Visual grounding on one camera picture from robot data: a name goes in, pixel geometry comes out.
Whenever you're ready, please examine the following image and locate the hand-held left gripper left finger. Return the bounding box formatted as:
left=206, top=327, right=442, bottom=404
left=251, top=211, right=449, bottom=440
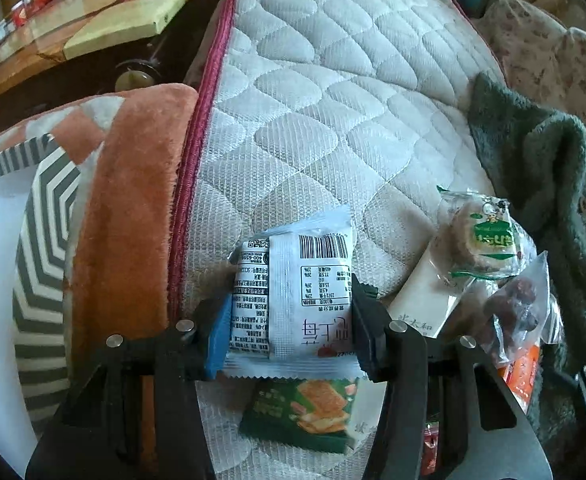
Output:
left=26, top=292, right=234, bottom=480

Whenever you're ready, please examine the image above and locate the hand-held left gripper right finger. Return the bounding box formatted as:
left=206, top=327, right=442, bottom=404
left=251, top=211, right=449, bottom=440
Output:
left=349, top=274, right=554, bottom=480

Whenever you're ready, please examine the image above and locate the cream long snack box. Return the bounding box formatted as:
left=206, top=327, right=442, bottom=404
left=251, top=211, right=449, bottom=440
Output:
left=388, top=250, right=466, bottom=338

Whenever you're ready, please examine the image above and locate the white barcode snack packet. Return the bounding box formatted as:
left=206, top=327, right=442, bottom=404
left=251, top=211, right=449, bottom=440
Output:
left=225, top=205, right=366, bottom=381

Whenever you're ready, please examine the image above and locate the dark green cracker packet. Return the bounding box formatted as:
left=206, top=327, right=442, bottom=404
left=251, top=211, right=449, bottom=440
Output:
left=238, top=377, right=361, bottom=456

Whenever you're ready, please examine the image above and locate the red snack packet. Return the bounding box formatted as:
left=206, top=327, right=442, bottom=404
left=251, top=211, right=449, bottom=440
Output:
left=420, top=420, right=441, bottom=476

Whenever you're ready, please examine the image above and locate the clear bag of red dates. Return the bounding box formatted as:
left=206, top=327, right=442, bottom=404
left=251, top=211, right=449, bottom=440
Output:
left=478, top=250, right=554, bottom=368

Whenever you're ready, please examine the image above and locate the grey striped fabric storage box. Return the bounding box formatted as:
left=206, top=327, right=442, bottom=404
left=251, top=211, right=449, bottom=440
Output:
left=0, top=132, right=104, bottom=466

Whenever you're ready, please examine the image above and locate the round cake packet green label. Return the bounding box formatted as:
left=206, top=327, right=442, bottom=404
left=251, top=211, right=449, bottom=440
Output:
left=435, top=186, right=526, bottom=291

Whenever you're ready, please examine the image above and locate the orange plush blanket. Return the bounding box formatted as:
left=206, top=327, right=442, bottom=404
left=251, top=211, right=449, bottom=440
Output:
left=0, top=82, right=201, bottom=480

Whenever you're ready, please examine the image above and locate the orange cracker packet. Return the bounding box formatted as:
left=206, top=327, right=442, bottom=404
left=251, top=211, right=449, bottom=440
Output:
left=495, top=340, right=544, bottom=413

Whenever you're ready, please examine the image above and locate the quilted white mattress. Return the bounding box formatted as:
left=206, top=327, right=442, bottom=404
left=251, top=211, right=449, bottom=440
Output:
left=168, top=0, right=538, bottom=480

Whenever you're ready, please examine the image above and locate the green fleece jacket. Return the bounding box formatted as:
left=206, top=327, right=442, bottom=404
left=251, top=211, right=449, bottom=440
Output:
left=468, top=72, right=586, bottom=461

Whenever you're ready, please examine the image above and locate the yellow patchwork table mat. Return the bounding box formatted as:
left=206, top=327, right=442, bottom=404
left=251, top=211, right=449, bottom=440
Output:
left=63, top=0, right=186, bottom=61

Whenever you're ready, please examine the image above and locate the wooden table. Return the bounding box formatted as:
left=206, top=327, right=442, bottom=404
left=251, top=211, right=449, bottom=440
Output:
left=0, top=0, right=229, bottom=111

